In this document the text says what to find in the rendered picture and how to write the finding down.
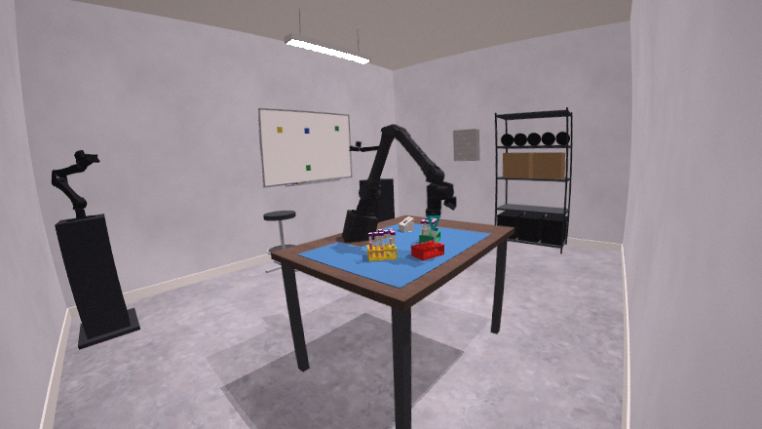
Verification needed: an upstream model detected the blue bench mat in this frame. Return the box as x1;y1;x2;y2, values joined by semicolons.
299;224;491;289

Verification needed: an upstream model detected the red rack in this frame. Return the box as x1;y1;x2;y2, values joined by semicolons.
411;241;444;260

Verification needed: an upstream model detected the green tube rack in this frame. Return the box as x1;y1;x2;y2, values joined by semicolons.
419;230;440;244

